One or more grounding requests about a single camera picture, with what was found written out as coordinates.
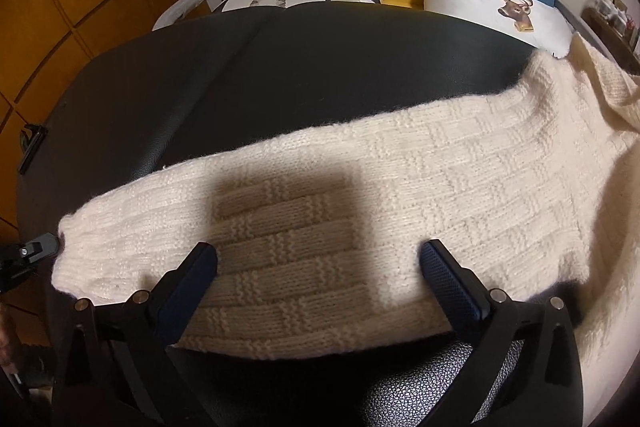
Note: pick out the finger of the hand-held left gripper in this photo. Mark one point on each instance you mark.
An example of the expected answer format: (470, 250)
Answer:
(40, 248)

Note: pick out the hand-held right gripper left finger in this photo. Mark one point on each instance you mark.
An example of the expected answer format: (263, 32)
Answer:
(187, 294)

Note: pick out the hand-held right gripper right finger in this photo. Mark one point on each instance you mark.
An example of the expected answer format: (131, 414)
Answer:
(450, 292)

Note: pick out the cream knitted towel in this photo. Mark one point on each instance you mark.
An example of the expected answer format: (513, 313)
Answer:
(425, 187)

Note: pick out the person's left hand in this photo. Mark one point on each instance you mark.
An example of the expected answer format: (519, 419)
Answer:
(6, 337)

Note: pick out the black table latch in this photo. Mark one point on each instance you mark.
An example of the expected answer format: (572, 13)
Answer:
(32, 144)

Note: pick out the white deer print pillow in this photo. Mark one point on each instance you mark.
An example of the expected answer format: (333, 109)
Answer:
(475, 2)

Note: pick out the wooden desk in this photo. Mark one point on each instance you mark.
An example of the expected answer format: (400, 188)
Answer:
(615, 42)

